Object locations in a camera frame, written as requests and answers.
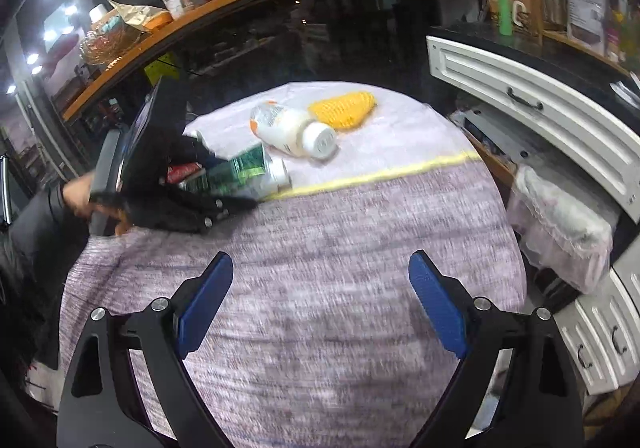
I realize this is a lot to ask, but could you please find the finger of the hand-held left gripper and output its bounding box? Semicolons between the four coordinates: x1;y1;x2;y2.
125;188;259;235
170;134;222;168

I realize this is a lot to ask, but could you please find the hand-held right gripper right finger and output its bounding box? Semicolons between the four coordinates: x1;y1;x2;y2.
407;249;586;448

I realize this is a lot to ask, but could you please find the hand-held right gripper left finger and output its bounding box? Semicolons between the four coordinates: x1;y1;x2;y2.
57;251;235;448

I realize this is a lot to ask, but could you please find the person's left forearm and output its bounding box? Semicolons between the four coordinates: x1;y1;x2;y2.
0;185;94;371

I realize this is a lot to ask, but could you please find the person's left hand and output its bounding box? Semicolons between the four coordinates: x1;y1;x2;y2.
61;175;134;237

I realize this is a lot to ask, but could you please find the yellow label sticker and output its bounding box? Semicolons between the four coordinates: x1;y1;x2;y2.
144;53;182;85

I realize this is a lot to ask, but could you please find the white plastic bottle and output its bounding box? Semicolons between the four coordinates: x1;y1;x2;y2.
249;100;339;160

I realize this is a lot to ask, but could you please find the purple knitted tablecloth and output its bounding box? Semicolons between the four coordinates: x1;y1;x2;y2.
59;148;529;448

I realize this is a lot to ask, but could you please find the woven snack basket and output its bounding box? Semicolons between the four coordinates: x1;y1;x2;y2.
79;18;127;66

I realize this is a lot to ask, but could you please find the brown paper bag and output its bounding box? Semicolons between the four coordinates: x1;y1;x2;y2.
106;0;174;33

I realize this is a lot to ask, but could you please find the white lace cloth cover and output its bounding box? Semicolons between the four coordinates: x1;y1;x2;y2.
506;165;614;295

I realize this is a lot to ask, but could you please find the yellow knitted corn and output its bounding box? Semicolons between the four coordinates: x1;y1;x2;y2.
307;90;377;130

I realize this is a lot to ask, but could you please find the grey flat device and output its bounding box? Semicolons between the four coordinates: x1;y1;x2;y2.
449;107;528;165

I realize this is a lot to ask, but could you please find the white wide desk drawer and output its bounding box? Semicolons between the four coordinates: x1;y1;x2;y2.
426;35;640;225

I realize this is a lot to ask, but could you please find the wooden shelf rack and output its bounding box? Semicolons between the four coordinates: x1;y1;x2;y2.
529;0;640;76

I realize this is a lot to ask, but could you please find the green plastic bottle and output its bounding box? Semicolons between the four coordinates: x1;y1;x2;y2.
494;0;514;36

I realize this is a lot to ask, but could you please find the printed paper sign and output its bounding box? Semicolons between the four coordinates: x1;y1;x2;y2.
561;0;609;55

